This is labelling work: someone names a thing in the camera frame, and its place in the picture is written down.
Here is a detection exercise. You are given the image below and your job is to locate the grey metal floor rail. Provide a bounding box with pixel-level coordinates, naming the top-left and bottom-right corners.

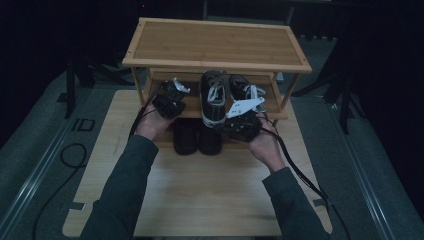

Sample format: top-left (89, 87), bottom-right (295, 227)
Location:
top-left (0, 88), bottom-right (98, 231)
top-left (328, 99), bottom-right (398, 240)

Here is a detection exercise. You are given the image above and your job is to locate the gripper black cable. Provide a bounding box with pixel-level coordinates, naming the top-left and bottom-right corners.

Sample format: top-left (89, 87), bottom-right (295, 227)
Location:
top-left (259, 114), bottom-right (351, 240)
top-left (128, 84), bottom-right (164, 138)

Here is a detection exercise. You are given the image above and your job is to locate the black tape floor marking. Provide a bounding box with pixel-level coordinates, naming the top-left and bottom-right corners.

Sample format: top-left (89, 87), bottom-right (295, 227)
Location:
top-left (71, 118), bottom-right (96, 132)

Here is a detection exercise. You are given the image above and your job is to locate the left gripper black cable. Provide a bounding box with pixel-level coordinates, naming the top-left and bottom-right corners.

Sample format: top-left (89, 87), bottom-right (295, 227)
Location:
top-left (128, 84), bottom-right (164, 138)

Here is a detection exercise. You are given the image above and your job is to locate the black floor cable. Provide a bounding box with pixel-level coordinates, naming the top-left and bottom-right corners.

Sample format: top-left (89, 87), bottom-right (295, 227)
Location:
top-left (32, 143), bottom-right (88, 240)

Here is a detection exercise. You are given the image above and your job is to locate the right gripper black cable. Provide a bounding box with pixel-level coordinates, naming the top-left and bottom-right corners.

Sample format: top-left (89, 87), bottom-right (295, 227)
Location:
top-left (259, 114), bottom-right (351, 240)

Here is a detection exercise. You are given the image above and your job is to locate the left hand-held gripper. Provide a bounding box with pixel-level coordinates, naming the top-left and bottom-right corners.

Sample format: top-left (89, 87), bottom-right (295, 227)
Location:
top-left (152, 77), bottom-right (192, 120)

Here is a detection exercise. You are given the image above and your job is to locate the person's left hand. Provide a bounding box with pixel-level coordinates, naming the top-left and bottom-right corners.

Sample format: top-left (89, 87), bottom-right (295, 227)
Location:
top-left (134, 102), bottom-right (174, 142)

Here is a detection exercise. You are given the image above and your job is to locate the black white canvas sneaker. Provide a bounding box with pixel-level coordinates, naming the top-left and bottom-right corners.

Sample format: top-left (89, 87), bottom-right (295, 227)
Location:
top-left (229, 74), bottom-right (268, 114)
top-left (199, 69), bottom-right (231, 129)

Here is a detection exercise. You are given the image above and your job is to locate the person's right hand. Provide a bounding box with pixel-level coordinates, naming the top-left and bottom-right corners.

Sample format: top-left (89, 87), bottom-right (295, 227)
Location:
top-left (248, 113), bottom-right (287, 174)

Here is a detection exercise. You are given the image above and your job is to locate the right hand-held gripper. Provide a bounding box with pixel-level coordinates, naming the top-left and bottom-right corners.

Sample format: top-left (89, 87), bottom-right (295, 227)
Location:
top-left (220, 96), bottom-right (267, 144)

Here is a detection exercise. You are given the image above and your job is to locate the wooden three-tier shoe rack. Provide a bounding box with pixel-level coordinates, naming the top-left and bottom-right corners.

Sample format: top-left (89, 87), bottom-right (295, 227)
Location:
top-left (121, 17), bottom-right (313, 150)

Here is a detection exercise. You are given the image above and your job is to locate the black leather shoe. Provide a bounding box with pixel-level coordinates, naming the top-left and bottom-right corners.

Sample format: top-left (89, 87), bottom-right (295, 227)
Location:
top-left (172, 118), bottom-right (199, 156)
top-left (198, 123), bottom-right (223, 156)

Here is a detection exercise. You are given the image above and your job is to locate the black metal stand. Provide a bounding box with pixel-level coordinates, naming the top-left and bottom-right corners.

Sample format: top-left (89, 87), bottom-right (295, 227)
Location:
top-left (291, 36), bottom-right (368, 135)
top-left (64, 58), bottom-right (134, 119)

